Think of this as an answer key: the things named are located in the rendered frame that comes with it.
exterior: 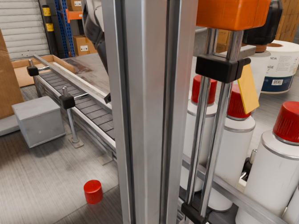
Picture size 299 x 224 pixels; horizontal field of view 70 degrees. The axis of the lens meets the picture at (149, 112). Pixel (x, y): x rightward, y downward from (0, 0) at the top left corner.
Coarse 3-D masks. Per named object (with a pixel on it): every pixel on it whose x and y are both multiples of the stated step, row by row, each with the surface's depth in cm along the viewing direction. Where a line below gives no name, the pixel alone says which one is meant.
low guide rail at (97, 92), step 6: (54, 66) 94; (60, 66) 90; (66, 72) 84; (72, 78) 81; (78, 78) 77; (84, 84) 74; (90, 84) 72; (90, 90) 71; (96, 90) 68; (102, 96) 65; (240, 180) 35; (240, 186) 35; (282, 216) 31
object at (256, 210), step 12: (60, 72) 68; (72, 84) 62; (96, 96) 53; (108, 108) 48; (204, 168) 31; (216, 180) 29; (228, 192) 28; (240, 192) 28; (240, 204) 27; (252, 204) 26; (252, 216) 26; (264, 216) 25; (276, 216) 25
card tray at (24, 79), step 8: (48, 56) 122; (16, 64) 113; (24, 64) 116; (40, 64) 119; (64, 64) 113; (16, 72) 107; (24, 72) 107; (40, 72) 107; (72, 72) 107; (24, 80) 97; (32, 80) 97
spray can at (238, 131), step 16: (240, 96) 25; (240, 112) 26; (224, 128) 27; (240, 128) 26; (224, 144) 28; (240, 144) 27; (224, 160) 29; (240, 160) 29; (224, 176) 30; (224, 208) 34
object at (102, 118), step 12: (48, 72) 93; (60, 84) 81; (84, 108) 64; (96, 108) 64; (96, 120) 58; (108, 120) 58; (108, 132) 54; (180, 192) 38; (216, 216) 34; (228, 216) 34
